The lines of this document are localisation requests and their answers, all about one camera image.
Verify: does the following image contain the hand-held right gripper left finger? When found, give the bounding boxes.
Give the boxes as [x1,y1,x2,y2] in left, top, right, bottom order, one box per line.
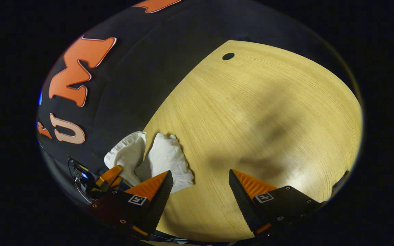
[87,170,174,240]

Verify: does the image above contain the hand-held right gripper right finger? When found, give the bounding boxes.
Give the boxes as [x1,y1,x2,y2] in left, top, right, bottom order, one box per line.
[228,169,323,236]

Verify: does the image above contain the white jeans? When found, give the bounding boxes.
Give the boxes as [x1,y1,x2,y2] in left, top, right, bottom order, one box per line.
[104,131,195,194]

